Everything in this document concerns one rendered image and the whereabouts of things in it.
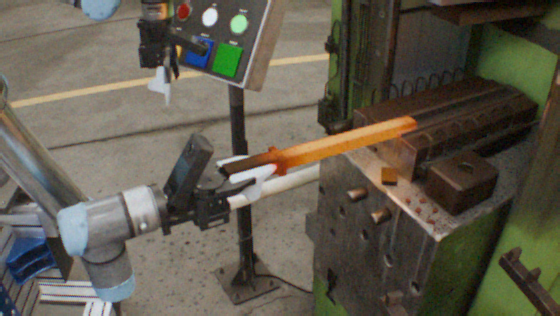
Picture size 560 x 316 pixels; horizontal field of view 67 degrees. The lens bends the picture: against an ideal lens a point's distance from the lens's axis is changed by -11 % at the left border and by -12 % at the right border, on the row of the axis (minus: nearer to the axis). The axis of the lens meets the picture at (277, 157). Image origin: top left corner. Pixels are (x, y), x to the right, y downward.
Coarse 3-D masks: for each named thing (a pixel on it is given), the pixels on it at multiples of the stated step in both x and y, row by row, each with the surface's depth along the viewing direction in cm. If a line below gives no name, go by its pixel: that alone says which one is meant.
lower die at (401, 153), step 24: (408, 96) 107; (432, 96) 105; (456, 96) 105; (360, 120) 101; (384, 120) 96; (456, 120) 96; (480, 120) 96; (528, 120) 104; (384, 144) 95; (408, 144) 88; (456, 144) 93; (408, 168) 90
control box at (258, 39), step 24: (192, 0) 124; (216, 0) 119; (240, 0) 115; (264, 0) 112; (288, 0) 117; (192, 24) 123; (216, 24) 119; (264, 24) 112; (216, 48) 119; (264, 48) 116; (216, 72) 119; (240, 72) 115; (264, 72) 119
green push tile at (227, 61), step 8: (224, 48) 117; (232, 48) 115; (240, 48) 114; (216, 56) 118; (224, 56) 117; (232, 56) 115; (240, 56) 114; (216, 64) 118; (224, 64) 117; (232, 64) 115; (224, 72) 117; (232, 72) 115
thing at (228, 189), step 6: (228, 180) 75; (240, 180) 75; (246, 180) 75; (252, 180) 76; (222, 186) 74; (228, 186) 74; (234, 186) 74; (240, 186) 74; (246, 186) 75; (210, 192) 74; (216, 192) 73; (222, 192) 73; (228, 192) 73; (234, 192) 74; (240, 192) 75
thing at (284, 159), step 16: (368, 128) 89; (384, 128) 89; (400, 128) 91; (304, 144) 84; (320, 144) 84; (336, 144) 84; (352, 144) 86; (368, 144) 88; (240, 160) 79; (256, 160) 79; (272, 160) 79; (288, 160) 80; (304, 160) 82; (224, 176) 78
